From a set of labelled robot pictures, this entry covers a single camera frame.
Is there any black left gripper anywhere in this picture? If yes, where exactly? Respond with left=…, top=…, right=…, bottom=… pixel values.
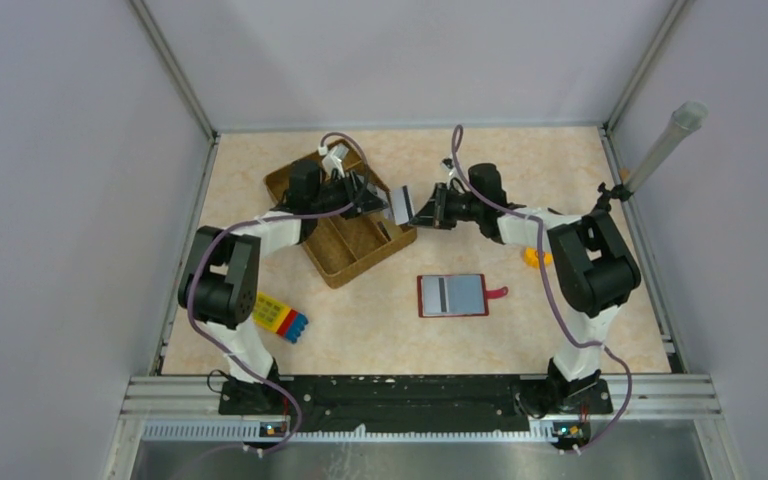
left=310, top=169, right=387, bottom=219

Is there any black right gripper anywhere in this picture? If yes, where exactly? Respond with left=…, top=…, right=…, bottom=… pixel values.
left=409, top=183, right=484, bottom=231

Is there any brown woven divided tray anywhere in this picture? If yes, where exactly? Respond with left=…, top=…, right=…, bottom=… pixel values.
left=264, top=140, right=417, bottom=289

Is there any silver striped credit card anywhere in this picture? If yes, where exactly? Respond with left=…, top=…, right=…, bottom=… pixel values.
left=419, top=275, right=452, bottom=317

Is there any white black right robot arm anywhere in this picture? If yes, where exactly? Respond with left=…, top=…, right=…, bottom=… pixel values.
left=409, top=158, right=642, bottom=414

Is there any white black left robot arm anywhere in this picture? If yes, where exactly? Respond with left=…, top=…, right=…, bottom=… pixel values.
left=177, top=132, right=387, bottom=414

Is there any yellow red emergency stop button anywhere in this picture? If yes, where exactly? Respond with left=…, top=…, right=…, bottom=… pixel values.
left=522, top=247, right=553, bottom=269

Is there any yellow red blue toy block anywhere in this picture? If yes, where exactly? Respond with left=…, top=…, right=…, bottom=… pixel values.
left=252, top=292, right=309, bottom=344

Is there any black mini tripod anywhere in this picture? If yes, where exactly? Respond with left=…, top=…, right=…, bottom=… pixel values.
left=593, top=182, right=634, bottom=212

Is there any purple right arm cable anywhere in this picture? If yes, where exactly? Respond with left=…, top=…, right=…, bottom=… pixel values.
left=450, top=124, right=634, bottom=455

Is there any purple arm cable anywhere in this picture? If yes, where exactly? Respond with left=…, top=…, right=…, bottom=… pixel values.
left=450, top=124, right=634, bottom=455
left=186, top=131, right=371, bottom=458

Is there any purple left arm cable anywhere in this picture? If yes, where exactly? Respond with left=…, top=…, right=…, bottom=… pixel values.
left=186, top=131, right=371, bottom=458

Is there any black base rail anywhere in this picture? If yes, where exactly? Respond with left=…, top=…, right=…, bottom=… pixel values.
left=207, top=372, right=614, bottom=434

